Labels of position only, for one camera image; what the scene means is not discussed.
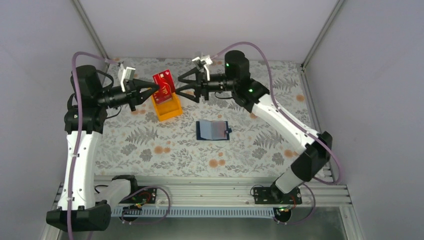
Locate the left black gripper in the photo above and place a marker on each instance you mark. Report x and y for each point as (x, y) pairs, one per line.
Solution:
(132, 91)

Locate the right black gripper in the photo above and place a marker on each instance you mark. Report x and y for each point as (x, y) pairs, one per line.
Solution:
(200, 87)

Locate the red credit card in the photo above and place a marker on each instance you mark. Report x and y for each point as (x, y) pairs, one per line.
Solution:
(166, 85)

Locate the blue card holder wallet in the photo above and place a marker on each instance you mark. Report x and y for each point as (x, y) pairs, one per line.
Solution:
(207, 130)

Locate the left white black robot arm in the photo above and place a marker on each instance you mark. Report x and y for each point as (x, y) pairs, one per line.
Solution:
(80, 208)

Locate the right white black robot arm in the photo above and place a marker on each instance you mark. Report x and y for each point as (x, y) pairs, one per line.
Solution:
(313, 147)

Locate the orange plastic bin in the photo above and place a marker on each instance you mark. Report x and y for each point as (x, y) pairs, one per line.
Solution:
(168, 109)

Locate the floral patterned table mat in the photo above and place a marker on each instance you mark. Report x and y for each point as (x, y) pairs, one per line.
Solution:
(137, 143)

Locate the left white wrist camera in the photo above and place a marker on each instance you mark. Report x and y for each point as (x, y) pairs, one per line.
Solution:
(125, 74)

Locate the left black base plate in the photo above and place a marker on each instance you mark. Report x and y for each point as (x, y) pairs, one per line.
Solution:
(147, 196)

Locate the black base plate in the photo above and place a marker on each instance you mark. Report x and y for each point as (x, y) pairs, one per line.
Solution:
(147, 196)
(269, 196)

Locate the grey slotted cable duct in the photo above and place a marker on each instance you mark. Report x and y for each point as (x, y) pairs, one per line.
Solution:
(197, 212)

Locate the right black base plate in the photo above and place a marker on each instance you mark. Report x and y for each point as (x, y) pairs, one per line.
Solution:
(269, 196)

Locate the aluminium mounting rail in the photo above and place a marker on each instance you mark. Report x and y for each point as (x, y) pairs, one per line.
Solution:
(236, 191)

